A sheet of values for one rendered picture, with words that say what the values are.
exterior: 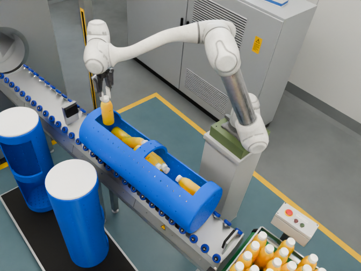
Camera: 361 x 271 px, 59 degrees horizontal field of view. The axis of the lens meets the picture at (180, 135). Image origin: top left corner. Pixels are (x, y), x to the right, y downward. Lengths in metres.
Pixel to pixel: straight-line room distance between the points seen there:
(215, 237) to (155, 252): 1.03
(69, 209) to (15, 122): 0.72
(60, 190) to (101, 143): 0.33
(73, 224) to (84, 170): 0.33
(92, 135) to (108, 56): 0.61
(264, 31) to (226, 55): 1.53
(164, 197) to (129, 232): 1.25
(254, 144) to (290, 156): 1.90
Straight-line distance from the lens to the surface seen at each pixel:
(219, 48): 1.41
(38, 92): 2.68
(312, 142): 3.95
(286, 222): 1.78
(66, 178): 1.89
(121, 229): 2.85
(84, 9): 2.22
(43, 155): 2.42
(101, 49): 1.44
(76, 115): 2.34
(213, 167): 2.30
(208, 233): 1.81
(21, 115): 2.33
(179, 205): 1.59
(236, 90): 1.58
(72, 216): 1.95
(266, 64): 2.98
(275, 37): 2.85
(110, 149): 1.80
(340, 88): 4.21
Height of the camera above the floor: 2.51
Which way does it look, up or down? 45 degrees down
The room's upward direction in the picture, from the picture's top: 7 degrees clockwise
